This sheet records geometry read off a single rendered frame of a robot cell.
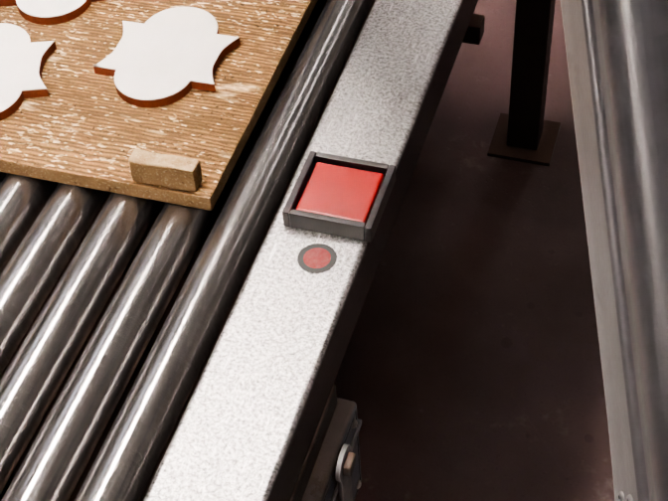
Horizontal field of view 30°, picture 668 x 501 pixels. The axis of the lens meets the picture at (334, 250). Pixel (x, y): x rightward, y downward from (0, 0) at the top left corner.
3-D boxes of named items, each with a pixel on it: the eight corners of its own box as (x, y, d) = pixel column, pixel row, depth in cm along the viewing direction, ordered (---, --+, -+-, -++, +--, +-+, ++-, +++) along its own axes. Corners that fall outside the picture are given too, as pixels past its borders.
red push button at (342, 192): (385, 184, 106) (384, 172, 105) (365, 234, 102) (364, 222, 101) (317, 172, 107) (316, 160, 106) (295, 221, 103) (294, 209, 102)
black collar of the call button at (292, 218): (396, 179, 106) (396, 165, 105) (371, 243, 101) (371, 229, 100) (311, 164, 108) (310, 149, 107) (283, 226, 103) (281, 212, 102)
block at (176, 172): (204, 181, 104) (200, 156, 102) (196, 196, 103) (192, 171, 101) (139, 169, 105) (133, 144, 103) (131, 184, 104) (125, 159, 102)
